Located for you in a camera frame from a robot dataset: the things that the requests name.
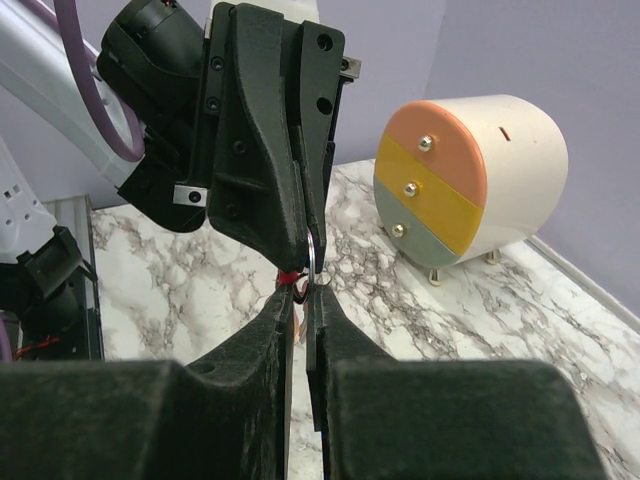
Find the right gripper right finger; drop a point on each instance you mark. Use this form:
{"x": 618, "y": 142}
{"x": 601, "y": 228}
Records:
{"x": 382, "y": 418}

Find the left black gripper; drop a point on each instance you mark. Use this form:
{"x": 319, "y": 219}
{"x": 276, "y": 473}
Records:
{"x": 263, "y": 131}

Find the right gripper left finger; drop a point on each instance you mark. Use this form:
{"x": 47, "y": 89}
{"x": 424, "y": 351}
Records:
{"x": 224, "y": 416}

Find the pink keyring tag with ring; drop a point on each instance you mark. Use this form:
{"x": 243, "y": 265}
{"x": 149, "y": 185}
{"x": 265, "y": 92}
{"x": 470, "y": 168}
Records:
{"x": 302, "y": 282}

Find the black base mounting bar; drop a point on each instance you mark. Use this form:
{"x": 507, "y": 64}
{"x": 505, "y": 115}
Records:
{"x": 60, "y": 319}

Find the round pastel drawer cabinet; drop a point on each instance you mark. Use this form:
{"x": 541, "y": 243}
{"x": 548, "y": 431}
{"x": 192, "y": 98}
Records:
{"x": 460, "y": 178}

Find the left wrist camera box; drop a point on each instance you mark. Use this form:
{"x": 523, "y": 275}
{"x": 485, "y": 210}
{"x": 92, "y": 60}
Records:
{"x": 293, "y": 10}

